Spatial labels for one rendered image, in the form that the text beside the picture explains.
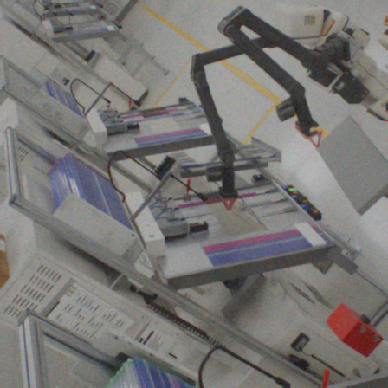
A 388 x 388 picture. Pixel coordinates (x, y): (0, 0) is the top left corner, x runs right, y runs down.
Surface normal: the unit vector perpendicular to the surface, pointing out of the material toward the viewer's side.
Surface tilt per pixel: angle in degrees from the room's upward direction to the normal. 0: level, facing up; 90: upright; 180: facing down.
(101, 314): 91
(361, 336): 90
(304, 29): 90
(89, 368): 90
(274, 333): 0
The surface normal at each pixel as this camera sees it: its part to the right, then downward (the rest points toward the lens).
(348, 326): -0.71, -0.53
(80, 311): 0.31, 0.32
